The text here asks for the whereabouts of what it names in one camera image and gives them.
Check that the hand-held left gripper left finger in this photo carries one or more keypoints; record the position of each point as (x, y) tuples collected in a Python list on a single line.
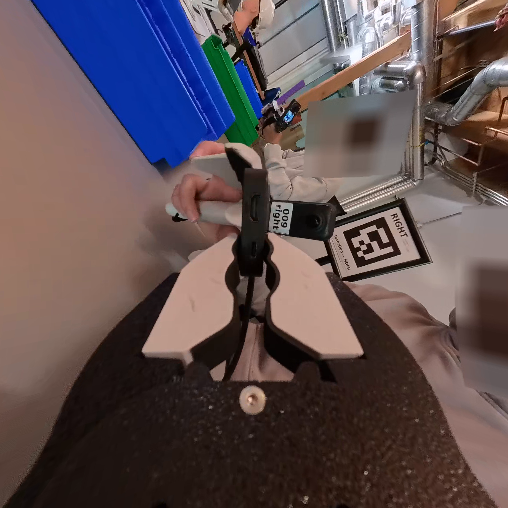
[(186, 301)]

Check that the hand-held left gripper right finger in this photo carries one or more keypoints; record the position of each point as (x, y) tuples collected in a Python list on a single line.
[(309, 313)]

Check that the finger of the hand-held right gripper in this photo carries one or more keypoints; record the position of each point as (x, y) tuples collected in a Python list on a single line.
[(250, 155), (212, 168)]

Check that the black adapter hub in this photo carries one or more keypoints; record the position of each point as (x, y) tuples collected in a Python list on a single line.
[(254, 230)]

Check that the person's right hand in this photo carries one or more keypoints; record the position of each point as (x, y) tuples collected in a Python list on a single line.
[(206, 190)]

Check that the small blue plastic bin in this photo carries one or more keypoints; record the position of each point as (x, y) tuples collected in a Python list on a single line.
[(248, 87)]

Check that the framed marker sign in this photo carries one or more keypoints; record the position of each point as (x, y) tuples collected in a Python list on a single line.
[(377, 238)]

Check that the green plastic bin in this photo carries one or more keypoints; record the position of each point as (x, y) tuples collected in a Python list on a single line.
[(230, 87)]

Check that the wooden beam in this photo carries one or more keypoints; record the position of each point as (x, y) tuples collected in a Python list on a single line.
[(357, 67)]

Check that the black handheld camera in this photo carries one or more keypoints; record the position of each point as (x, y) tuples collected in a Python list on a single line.
[(289, 116)]

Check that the silver ventilation duct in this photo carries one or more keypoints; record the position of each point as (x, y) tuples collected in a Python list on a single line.
[(416, 99), (472, 91)]

